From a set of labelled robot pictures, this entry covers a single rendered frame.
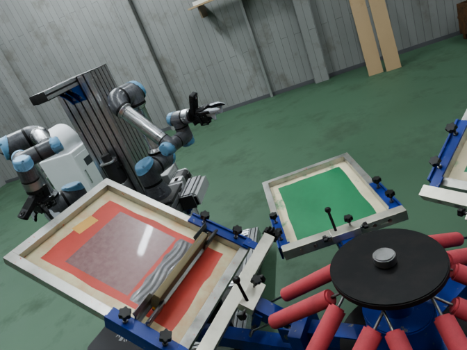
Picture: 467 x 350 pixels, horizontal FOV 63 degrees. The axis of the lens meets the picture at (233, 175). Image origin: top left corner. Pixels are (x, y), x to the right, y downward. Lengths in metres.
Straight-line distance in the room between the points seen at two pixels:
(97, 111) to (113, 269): 1.04
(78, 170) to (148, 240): 5.00
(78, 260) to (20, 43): 8.88
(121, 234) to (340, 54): 7.30
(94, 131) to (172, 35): 6.49
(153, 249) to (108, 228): 0.23
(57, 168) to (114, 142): 4.50
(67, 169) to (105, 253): 5.11
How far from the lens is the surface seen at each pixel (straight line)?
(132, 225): 1.79
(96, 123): 2.39
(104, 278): 1.61
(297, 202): 2.27
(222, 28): 8.51
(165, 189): 2.23
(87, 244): 1.73
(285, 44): 8.45
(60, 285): 1.58
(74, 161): 6.61
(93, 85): 2.32
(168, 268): 1.62
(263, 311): 1.47
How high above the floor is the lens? 2.08
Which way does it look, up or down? 23 degrees down
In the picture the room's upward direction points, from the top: 22 degrees counter-clockwise
